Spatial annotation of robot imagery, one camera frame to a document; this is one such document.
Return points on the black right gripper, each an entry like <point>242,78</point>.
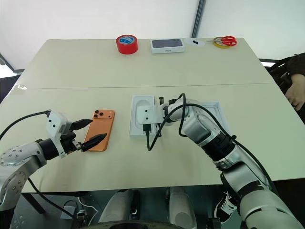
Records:
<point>161,100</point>

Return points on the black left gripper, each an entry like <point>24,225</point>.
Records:
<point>69,144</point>

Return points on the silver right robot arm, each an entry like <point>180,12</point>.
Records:
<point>240,171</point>

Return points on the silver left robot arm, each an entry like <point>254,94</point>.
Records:
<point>22,155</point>

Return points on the white phone box base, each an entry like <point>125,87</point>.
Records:
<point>134,128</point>

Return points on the closed white phone box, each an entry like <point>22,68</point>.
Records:
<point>168,45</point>

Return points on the white phone box lid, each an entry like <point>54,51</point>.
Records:
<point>220,112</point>

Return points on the bystander bare hand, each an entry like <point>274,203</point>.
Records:
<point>296,90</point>

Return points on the orange smartphone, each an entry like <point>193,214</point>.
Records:
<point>101,128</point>

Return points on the red tape roll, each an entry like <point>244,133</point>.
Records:
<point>127,46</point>

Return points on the white disc with black clip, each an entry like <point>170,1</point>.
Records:
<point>196,42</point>

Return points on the yellow tape roll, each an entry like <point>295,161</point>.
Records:
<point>220,45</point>

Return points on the black table leg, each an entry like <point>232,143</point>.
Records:
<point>33,202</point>

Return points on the black white-laced sneaker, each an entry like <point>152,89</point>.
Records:
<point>225,207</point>

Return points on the bystander dark clothing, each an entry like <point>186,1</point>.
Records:
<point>294,65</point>

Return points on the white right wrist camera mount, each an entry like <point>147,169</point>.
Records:
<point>145,114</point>

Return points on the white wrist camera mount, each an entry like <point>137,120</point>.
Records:
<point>56,124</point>
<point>145,114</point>

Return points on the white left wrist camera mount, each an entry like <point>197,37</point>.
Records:
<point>56,124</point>

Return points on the black vertical frame pole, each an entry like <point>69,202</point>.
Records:
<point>198,16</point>

